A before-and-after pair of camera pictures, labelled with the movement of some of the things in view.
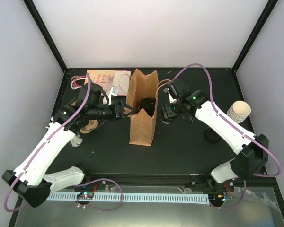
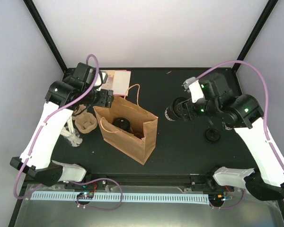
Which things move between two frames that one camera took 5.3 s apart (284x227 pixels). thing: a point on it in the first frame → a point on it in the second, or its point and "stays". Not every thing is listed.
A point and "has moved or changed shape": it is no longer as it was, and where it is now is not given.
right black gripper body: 173,111 → 211,108
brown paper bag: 142,123 → 128,128
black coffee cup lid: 148,104 → 123,123
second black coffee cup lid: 211,135 stays
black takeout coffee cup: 148,104 has moved or changed shape
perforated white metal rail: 196,198 stays
